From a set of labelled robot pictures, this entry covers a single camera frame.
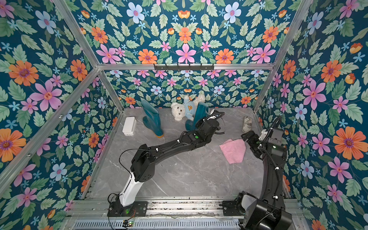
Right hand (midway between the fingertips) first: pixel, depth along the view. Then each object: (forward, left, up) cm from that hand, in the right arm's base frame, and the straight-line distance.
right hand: (250, 138), depth 77 cm
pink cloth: (+3, +5, -19) cm, 19 cm away
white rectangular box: (+20, +81, -16) cm, 85 cm away
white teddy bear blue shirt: (+34, +37, -11) cm, 51 cm away
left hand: (+13, +24, +3) cm, 28 cm away
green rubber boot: (+14, +58, -2) cm, 60 cm away
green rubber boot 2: (+18, +27, +2) cm, 33 cm away
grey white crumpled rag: (+24, -8, -17) cm, 31 cm away
